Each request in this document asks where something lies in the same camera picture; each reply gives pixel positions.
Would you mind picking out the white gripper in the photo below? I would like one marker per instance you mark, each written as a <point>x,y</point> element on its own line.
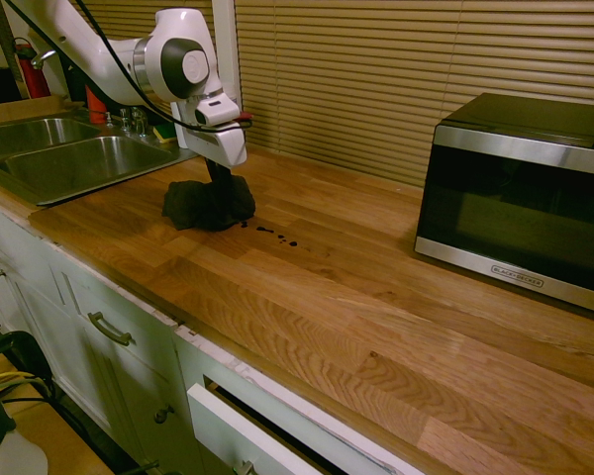
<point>218,143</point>

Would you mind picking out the dark cloth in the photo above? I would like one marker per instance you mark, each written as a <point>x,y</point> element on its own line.
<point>203,205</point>

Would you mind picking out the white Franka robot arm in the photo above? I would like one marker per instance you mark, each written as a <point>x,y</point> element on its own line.
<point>104,59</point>

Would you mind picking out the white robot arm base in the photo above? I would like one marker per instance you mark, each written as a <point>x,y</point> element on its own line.
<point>5,445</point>

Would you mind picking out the dark liquid spill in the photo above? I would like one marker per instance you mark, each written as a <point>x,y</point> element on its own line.
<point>265,229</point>

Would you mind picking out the yellow green sponge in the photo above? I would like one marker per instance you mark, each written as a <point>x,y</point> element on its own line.
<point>163,133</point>

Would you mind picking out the orange-red bottle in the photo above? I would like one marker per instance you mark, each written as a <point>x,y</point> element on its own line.
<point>95,109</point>

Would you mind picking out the stainless steel double sink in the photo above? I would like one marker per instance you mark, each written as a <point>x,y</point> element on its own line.
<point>74,163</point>

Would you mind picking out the wide beige window blinds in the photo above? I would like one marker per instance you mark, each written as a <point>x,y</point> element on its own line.
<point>376,74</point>

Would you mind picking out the white kitchen cabinet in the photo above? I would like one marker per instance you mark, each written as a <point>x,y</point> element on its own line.
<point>79,307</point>

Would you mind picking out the red fire extinguisher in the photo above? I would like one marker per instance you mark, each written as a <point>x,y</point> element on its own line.
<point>34,81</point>

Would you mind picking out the chrome faucet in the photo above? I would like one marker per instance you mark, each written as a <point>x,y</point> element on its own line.
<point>40,59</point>

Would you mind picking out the white open drawer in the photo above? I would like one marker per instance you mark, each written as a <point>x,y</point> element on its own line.
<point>237,435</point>

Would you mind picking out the black and silver microwave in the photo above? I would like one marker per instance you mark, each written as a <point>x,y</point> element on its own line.
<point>515,198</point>

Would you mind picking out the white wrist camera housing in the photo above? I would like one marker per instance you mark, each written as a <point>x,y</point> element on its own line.
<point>218,111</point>

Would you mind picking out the black metal cart frame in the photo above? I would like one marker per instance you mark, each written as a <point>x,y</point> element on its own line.
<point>25,341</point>

